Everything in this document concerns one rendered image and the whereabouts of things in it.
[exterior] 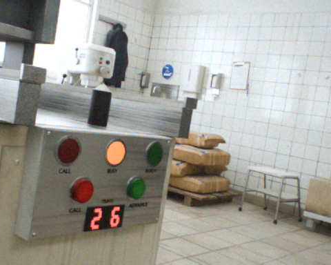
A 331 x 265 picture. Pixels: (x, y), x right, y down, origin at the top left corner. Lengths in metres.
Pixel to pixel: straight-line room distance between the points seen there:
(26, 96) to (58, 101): 0.44
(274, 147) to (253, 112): 0.47
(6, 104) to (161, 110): 0.29
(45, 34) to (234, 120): 3.99
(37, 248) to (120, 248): 0.15
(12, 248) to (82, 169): 0.13
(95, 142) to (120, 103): 0.23
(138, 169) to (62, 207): 0.14
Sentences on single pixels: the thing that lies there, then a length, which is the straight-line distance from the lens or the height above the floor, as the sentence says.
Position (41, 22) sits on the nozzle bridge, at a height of 1.08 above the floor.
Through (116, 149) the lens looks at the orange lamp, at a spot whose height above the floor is 0.82.
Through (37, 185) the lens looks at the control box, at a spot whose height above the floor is 0.77.
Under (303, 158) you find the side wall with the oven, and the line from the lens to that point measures 4.81.
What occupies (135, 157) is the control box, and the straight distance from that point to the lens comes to 0.66.
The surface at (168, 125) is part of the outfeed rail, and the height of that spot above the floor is 0.86.
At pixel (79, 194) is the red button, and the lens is 0.59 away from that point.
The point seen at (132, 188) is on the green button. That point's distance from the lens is 0.65.
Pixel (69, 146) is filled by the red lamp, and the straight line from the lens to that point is 0.57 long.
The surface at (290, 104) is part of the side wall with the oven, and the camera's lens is 4.90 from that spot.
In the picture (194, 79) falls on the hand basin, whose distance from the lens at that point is 5.45.
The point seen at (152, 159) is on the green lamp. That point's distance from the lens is 0.68.
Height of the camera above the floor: 0.88
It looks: 3 degrees down
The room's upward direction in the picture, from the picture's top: 9 degrees clockwise
